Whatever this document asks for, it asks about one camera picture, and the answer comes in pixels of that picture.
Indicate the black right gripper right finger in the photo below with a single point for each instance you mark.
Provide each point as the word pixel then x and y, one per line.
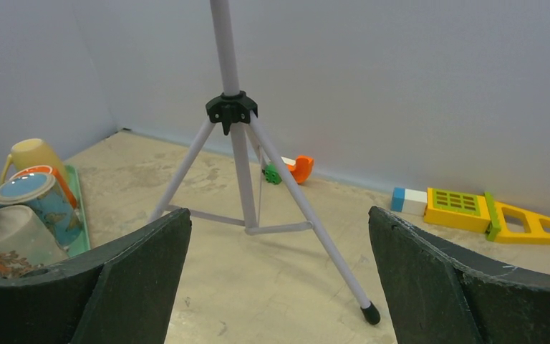
pixel 439 292

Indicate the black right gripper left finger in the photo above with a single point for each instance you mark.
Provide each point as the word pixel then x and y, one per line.
pixel 120 292

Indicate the cream dragon mug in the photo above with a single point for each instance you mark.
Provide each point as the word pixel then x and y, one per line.
pixel 25 242

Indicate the blue butterfly mug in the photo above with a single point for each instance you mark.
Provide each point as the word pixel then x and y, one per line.
pixel 43 195

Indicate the orange mug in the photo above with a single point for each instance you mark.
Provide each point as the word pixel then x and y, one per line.
pixel 55 172

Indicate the yellow mug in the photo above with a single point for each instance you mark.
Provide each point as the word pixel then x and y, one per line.
pixel 33 152

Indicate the yellow toy grid block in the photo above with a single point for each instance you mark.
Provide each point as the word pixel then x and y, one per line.
pixel 457 210

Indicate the blue white toy block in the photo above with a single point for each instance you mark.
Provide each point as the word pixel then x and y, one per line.
pixel 409 201

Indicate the yellow green toy ramp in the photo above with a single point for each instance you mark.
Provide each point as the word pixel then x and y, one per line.
pixel 513 225

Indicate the orange toy piece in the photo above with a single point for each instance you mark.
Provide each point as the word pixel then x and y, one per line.
pixel 300 167

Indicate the green toy block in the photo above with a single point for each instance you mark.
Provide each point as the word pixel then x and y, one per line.
pixel 271 174

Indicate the white music stand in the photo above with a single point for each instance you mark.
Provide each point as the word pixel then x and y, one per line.
pixel 236 112

